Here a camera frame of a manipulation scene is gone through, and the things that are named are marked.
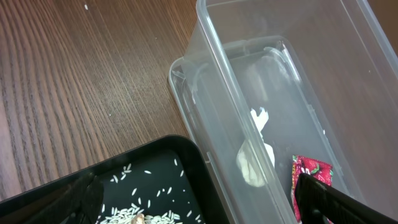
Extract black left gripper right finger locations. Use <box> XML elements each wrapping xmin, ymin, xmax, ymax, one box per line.
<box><xmin>295</xmin><ymin>173</ymin><xmax>397</xmax><ymax>224</ymax></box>

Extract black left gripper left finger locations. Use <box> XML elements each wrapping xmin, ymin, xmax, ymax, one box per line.
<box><xmin>19</xmin><ymin>174</ymin><xmax>104</xmax><ymax>223</ymax></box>

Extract red snack wrapper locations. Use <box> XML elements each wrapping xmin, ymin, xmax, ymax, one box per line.
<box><xmin>291</xmin><ymin>155</ymin><xmax>333</xmax><ymax>224</ymax></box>

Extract rice and food scraps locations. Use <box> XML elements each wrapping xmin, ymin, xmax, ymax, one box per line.
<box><xmin>96</xmin><ymin>155</ymin><xmax>206</xmax><ymax>224</ymax></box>

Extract black waste tray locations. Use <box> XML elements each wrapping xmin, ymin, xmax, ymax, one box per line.
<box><xmin>1</xmin><ymin>136</ymin><xmax>228</xmax><ymax>224</ymax></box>

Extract crumpled white tissue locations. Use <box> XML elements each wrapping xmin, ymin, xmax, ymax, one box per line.
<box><xmin>236</xmin><ymin>107</ymin><xmax>275</xmax><ymax>188</ymax></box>

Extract clear plastic bin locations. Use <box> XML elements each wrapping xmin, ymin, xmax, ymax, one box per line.
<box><xmin>169</xmin><ymin>0</ymin><xmax>397</xmax><ymax>223</ymax></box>

